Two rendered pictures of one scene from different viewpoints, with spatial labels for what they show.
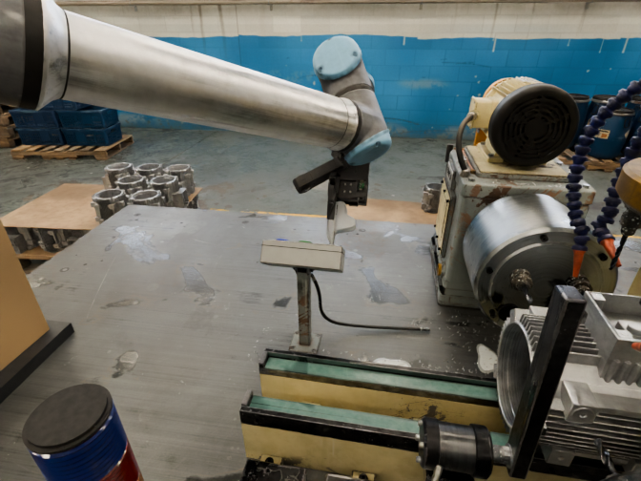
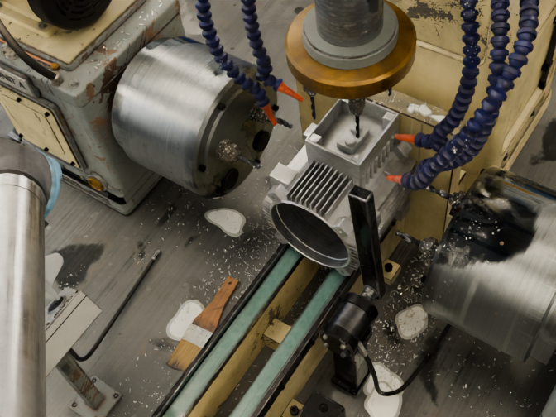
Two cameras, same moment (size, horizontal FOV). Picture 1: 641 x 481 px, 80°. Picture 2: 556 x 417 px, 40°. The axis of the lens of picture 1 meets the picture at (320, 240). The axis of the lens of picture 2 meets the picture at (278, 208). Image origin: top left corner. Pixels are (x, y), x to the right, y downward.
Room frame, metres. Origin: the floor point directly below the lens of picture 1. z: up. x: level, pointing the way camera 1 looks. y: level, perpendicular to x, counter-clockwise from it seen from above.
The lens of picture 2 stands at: (0.09, 0.30, 2.07)
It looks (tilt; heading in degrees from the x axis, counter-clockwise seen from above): 55 degrees down; 302
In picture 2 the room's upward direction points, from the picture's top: 10 degrees counter-clockwise
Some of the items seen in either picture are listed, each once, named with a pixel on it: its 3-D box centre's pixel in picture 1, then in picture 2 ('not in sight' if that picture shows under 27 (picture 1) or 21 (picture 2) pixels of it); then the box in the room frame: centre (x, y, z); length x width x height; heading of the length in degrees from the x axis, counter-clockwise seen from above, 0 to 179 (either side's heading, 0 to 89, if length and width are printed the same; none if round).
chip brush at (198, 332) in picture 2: not in sight; (206, 323); (0.58, -0.17, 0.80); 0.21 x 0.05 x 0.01; 86
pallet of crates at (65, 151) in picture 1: (68, 120); not in sight; (5.15, 3.29, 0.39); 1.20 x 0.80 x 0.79; 89
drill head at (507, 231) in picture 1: (523, 249); (175, 106); (0.74, -0.45, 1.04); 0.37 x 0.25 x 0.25; 170
